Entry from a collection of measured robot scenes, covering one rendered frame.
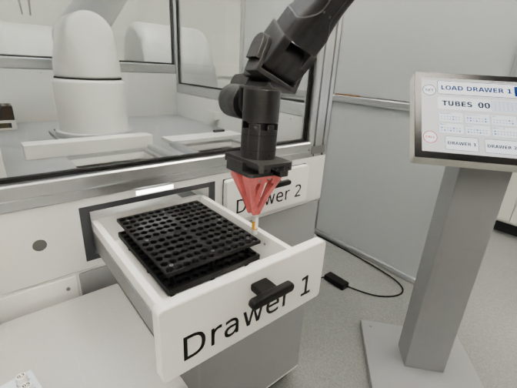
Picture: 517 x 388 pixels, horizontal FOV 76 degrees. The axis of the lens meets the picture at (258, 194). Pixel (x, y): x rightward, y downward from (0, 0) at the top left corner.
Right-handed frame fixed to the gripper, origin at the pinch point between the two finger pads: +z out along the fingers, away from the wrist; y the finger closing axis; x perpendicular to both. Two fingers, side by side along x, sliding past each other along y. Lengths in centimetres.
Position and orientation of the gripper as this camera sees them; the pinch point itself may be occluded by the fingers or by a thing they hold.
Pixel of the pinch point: (254, 209)
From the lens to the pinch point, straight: 56.1
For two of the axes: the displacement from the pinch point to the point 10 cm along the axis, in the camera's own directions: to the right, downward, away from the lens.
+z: -0.7, 9.5, 3.1
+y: 6.1, 2.9, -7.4
